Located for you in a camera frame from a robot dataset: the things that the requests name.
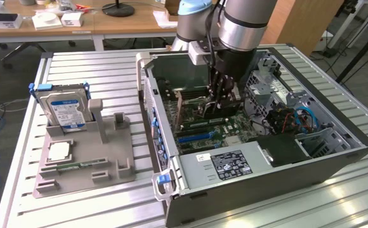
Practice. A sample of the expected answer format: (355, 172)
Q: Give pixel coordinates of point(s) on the grey metal disk bracket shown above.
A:
(327, 142)

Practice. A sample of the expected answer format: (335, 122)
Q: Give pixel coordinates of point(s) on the silver CPU chip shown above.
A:
(59, 152)

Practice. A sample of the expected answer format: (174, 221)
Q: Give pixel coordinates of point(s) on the black round lamp base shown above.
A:
(119, 10)

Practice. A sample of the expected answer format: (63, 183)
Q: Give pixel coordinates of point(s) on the perforated metal disk bay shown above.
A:
(260, 95)

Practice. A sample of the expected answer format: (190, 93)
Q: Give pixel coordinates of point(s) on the wooden desk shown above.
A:
(19, 33)
(123, 23)

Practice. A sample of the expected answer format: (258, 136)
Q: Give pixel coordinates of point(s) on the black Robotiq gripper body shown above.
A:
(235, 61)

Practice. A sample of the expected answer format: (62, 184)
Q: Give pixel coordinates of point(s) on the wooden cabinet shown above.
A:
(298, 23)

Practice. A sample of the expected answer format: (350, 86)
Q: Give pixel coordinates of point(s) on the white table frame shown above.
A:
(340, 31)

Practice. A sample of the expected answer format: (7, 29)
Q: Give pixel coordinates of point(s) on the blue expansion slot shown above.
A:
(195, 138)

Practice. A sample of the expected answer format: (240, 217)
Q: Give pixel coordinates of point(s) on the blue case latch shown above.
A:
(162, 179)

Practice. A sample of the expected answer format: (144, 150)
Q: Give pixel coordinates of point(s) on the long black expansion slot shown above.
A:
(192, 134)

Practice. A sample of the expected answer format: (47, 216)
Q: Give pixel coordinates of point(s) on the hard disk with blue caddy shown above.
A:
(67, 111)

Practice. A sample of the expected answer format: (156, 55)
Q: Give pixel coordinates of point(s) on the grey parts rack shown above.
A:
(108, 156)

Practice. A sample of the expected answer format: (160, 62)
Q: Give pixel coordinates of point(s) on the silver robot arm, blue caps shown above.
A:
(244, 28)

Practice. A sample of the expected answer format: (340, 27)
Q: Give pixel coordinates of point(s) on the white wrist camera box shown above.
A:
(200, 55)

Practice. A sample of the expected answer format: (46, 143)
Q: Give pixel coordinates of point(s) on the black power adapter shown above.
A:
(330, 53)

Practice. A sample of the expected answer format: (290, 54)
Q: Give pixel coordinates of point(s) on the small white box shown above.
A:
(71, 20)

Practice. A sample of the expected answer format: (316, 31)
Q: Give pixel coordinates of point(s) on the black slanted pole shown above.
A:
(362, 53)

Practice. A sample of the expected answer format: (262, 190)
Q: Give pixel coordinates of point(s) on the blue card retainer clips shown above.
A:
(154, 123)

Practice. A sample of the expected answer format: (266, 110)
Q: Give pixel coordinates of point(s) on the silver chipset heatsink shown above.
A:
(234, 140)

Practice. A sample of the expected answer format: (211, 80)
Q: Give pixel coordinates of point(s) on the black RAM slot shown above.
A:
(198, 91)
(196, 95)
(196, 88)

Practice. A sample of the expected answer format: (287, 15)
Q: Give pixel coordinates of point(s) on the black chair base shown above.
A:
(11, 55)

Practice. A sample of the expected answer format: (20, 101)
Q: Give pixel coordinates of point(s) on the brown cardboard box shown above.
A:
(171, 7)

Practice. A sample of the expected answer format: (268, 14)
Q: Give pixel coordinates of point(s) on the stack of papers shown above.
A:
(164, 21)

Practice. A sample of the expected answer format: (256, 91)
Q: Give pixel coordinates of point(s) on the grey power supply unit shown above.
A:
(200, 175)

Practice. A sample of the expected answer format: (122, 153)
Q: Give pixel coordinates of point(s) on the black open PC case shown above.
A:
(267, 194)

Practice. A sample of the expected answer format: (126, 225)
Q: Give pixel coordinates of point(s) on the white box with black top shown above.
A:
(8, 23)

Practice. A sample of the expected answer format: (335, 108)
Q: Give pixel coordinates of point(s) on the black plastic shroud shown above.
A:
(282, 152)

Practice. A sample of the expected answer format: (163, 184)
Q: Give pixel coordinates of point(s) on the grey cup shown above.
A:
(27, 2)

